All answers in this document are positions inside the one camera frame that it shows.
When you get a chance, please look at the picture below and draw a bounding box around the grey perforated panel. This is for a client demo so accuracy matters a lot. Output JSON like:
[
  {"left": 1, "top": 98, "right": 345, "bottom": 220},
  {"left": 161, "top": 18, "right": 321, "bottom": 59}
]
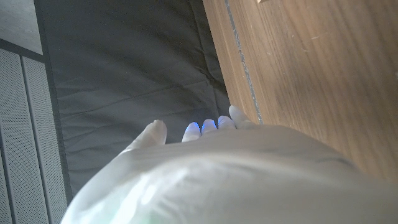
[{"left": 0, "top": 48, "right": 68, "bottom": 224}]

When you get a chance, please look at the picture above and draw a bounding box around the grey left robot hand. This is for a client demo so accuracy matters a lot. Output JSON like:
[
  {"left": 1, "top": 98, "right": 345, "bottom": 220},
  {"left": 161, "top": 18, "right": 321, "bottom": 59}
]
[{"left": 60, "top": 105, "right": 398, "bottom": 224}]

